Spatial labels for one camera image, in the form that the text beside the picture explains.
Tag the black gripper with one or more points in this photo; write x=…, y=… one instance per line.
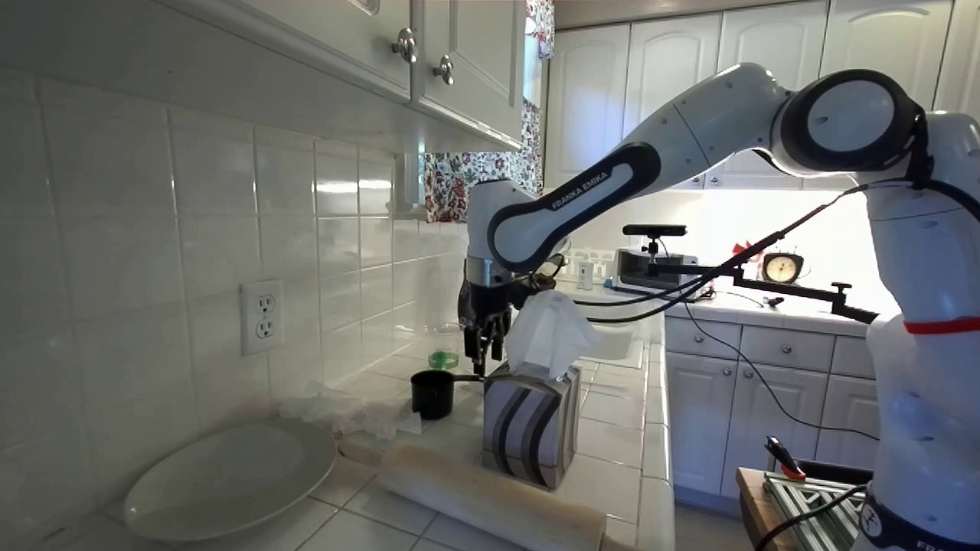
x=480, y=314

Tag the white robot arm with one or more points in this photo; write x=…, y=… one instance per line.
x=920, y=176

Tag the small green object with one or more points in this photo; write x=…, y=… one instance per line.
x=441, y=358

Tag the black measuring cup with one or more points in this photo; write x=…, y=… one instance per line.
x=431, y=394

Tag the floral curtain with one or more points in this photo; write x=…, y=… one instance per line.
x=479, y=154

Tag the white lower cabinets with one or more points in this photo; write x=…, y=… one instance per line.
x=736, y=378

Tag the white upper cabinet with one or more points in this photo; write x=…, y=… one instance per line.
x=371, y=40

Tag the white oval plate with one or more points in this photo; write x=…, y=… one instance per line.
x=227, y=481

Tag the small round clock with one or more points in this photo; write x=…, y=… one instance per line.
x=781, y=267

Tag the white wall outlet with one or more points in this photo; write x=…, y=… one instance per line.
x=260, y=317

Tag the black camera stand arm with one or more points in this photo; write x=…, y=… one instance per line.
x=682, y=277

